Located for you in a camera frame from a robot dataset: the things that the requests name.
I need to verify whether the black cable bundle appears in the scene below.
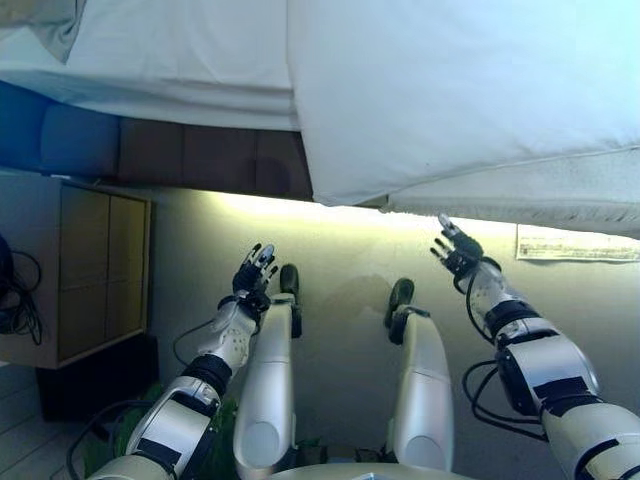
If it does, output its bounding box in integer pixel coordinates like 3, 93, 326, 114
0, 234, 44, 346

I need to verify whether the silver robot leg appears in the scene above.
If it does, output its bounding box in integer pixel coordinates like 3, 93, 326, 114
384, 304, 456, 474
232, 294, 304, 479

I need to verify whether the beige pillow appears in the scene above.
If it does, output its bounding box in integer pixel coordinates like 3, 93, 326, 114
0, 0, 89, 65

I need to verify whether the white pillow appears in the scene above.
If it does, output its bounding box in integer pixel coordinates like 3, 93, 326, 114
287, 0, 640, 209

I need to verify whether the black robot foot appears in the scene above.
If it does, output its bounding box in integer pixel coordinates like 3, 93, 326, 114
278, 263, 301, 296
384, 277, 416, 311

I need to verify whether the green leafy plant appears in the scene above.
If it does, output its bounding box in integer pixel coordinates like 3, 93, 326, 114
82, 384, 241, 480

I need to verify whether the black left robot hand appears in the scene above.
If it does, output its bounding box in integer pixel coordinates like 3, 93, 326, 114
230, 243, 280, 321

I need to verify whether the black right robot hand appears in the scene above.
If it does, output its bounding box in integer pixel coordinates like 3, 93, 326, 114
430, 213, 485, 281

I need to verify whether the black right elbow cable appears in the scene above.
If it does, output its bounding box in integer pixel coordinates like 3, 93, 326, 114
462, 359, 547, 442

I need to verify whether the silver robot torso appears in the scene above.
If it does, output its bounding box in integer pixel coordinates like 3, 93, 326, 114
269, 464, 476, 480

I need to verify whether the black left elbow cable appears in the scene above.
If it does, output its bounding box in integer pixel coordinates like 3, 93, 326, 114
65, 399, 151, 480

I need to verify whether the white paper sheet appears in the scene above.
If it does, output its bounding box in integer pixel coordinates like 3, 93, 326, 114
514, 223, 640, 264

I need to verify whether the silver left robot leg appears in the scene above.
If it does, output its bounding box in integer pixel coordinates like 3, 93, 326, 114
232, 294, 304, 479

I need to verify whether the wooden panelled nightstand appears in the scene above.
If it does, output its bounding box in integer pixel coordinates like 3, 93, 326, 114
0, 169, 154, 371

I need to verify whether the silver right robot leg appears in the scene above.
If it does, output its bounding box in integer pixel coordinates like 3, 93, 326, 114
384, 304, 456, 474

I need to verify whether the black right robot foot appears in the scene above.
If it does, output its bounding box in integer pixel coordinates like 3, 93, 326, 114
384, 277, 416, 311

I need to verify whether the black elbow cable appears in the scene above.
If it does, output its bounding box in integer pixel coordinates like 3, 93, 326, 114
462, 359, 547, 442
65, 399, 151, 480

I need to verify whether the black left robot foot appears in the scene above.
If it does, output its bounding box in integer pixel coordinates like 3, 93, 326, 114
278, 263, 301, 296

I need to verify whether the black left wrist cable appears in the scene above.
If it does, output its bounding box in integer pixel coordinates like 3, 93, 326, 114
173, 319, 224, 354

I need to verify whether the white fitted sheet mattress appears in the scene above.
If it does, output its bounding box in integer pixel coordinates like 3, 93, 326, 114
0, 0, 306, 134

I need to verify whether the black box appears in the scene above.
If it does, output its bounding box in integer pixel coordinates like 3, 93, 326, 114
35, 334, 161, 424

